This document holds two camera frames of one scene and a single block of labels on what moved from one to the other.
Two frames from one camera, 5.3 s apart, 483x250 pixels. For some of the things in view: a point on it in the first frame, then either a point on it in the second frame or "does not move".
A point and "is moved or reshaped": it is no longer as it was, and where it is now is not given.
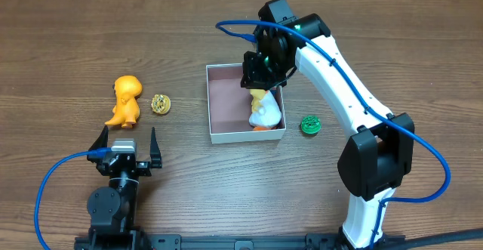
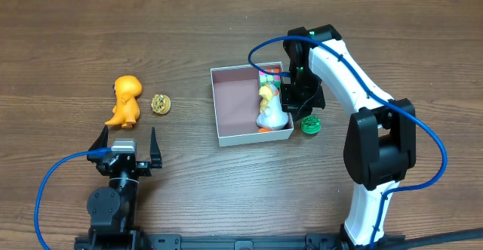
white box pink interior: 230,107 is moved or reshaped
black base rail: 140,241 does not move
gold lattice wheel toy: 161,103 does not move
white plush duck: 266,109 is moved or reshaped
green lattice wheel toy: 311,124 does not move
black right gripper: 259,75 to 306,101
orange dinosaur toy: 126,111 does not move
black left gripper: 126,165 does not move
